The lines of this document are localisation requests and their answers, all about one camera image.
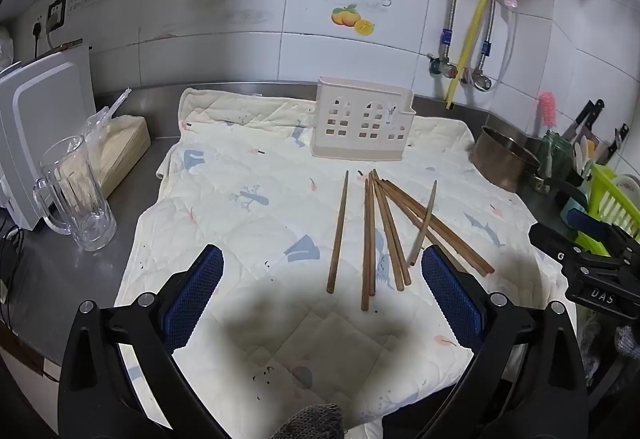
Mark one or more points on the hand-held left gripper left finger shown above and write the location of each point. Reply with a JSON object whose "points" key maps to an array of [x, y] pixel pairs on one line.
{"points": [[195, 299]]}

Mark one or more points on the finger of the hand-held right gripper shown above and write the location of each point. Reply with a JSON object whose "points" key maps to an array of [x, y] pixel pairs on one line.
{"points": [[585, 220], [550, 241]]}

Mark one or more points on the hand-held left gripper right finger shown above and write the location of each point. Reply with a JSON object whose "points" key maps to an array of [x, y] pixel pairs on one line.
{"points": [[450, 304]]}

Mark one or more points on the brown wooden chopstick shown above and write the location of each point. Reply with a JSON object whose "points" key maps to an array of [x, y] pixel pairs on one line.
{"points": [[366, 244], [397, 278], [450, 235], [338, 229], [450, 245], [405, 276], [372, 239]]}

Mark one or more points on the thin curved wooden chopstick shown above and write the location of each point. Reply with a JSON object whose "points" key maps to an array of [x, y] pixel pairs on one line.
{"points": [[425, 219]]}

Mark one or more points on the beige plastic utensil holder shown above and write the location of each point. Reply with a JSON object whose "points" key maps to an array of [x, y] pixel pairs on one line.
{"points": [[350, 94]]}

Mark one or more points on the person's right hand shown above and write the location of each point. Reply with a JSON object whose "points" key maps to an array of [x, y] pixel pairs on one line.
{"points": [[627, 344]]}

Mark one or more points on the person's left hand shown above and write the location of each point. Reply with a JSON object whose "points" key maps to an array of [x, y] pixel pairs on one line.
{"points": [[310, 423]]}

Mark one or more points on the green plastic dish rack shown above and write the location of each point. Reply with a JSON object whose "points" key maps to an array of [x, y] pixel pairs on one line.
{"points": [[602, 199]]}

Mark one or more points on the white bowl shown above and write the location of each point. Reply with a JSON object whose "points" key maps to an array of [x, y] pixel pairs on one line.
{"points": [[627, 184]]}

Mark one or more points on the green glass jar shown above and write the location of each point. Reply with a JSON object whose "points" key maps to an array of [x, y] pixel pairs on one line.
{"points": [[561, 154]]}

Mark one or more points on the metal cooking pot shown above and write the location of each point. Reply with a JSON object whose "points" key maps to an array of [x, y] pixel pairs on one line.
{"points": [[500, 159]]}

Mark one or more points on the pink bottle brush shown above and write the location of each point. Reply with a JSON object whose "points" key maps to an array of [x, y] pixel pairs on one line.
{"points": [[547, 109]]}

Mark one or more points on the clear glass mug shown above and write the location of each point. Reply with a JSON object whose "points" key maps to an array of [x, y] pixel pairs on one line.
{"points": [[80, 219]]}

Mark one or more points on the cream printed quilted blanket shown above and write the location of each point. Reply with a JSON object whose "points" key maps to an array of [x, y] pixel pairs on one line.
{"points": [[240, 159]]}

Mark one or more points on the plastic-wrapped tan pack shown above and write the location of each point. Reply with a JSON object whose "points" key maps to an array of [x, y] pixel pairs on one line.
{"points": [[125, 139]]}

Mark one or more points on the metal angle valve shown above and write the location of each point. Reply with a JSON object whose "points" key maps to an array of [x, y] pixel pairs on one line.
{"points": [[479, 79]]}

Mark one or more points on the thin white tube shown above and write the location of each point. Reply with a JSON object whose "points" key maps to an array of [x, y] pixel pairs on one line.
{"points": [[511, 44]]}

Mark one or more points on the metal valve with red knob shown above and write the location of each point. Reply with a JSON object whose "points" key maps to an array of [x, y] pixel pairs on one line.
{"points": [[442, 66]]}

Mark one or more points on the white cutting board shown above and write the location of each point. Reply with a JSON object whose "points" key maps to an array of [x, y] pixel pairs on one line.
{"points": [[35, 119]]}

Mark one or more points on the black wall socket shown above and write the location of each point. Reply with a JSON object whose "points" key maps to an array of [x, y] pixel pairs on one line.
{"points": [[56, 13]]}

